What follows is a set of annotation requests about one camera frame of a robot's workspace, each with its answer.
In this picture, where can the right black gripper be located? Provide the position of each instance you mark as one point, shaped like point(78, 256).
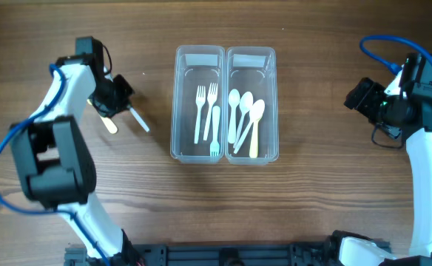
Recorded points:
point(361, 97)

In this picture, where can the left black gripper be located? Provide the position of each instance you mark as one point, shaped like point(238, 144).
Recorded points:
point(120, 93)

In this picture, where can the yellow plastic fork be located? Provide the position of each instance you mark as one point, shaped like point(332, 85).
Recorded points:
point(108, 123)

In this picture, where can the white plastic fork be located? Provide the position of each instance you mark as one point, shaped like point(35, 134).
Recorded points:
point(211, 98)
point(139, 119)
point(199, 100)

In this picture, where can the light blue plastic fork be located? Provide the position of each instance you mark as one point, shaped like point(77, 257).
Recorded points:
point(214, 145)

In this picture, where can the white plastic spoon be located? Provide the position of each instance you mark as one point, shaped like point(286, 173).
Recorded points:
point(245, 104)
point(234, 99)
point(256, 110)

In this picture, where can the yellow plastic spoon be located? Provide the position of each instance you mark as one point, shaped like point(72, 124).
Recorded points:
point(253, 149)

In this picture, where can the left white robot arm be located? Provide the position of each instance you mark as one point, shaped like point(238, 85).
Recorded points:
point(54, 165)

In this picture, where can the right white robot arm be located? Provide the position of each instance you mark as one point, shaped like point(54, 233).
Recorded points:
point(416, 86)

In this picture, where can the left clear plastic container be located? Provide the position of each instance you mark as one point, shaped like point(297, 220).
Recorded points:
point(195, 65)

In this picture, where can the clear plastic container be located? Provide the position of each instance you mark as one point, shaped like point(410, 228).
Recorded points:
point(254, 70)
point(195, 65)

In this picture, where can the right clear plastic container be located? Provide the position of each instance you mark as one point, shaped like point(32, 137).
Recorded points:
point(254, 70)

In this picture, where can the black aluminium base frame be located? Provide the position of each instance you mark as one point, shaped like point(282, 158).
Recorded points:
point(339, 248)

